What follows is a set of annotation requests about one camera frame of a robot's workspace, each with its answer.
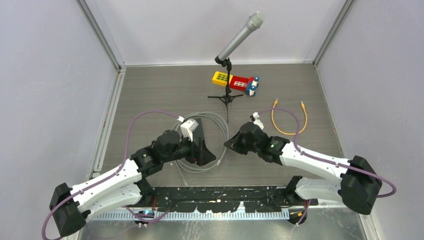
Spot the black microphone tripod stand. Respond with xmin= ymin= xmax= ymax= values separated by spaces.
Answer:
xmin=208 ymin=56 xmax=243 ymax=123

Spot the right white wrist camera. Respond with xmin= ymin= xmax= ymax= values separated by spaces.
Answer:
xmin=250 ymin=112 xmax=264 ymax=130

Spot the grey ethernet cable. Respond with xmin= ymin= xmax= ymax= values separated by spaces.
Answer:
xmin=171 ymin=111 xmax=230 ymax=174

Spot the black network switch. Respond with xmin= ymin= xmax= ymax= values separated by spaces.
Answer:
xmin=192 ymin=117 xmax=206 ymax=163

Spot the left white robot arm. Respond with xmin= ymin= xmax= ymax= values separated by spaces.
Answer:
xmin=43 ymin=117 xmax=216 ymax=238

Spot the grey handheld microphone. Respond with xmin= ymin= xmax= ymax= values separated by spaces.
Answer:
xmin=214 ymin=11 xmax=265 ymax=67

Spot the slotted cable duct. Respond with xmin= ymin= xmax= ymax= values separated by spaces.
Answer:
xmin=94 ymin=209 xmax=290 ymax=221

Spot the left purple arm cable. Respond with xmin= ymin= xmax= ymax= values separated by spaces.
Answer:
xmin=41 ymin=110 xmax=185 ymax=240

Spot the yellow ethernet patch cable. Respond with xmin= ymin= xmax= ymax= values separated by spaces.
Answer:
xmin=270 ymin=98 xmax=309 ymax=136

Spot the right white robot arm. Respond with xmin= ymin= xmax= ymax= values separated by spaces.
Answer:
xmin=224 ymin=122 xmax=382 ymax=215

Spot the colourful toy block vehicle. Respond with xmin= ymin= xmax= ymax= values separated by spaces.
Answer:
xmin=211 ymin=71 xmax=260 ymax=97

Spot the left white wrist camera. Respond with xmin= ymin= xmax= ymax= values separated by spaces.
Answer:
xmin=180 ymin=118 xmax=199 ymax=142

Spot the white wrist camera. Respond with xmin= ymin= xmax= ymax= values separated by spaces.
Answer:
xmin=250 ymin=112 xmax=264 ymax=130
xmin=180 ymin=118 xmax=199 ymax=142

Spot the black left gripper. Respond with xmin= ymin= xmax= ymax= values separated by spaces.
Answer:
xmin=162 ymin=131 xmax=216 ymax=166

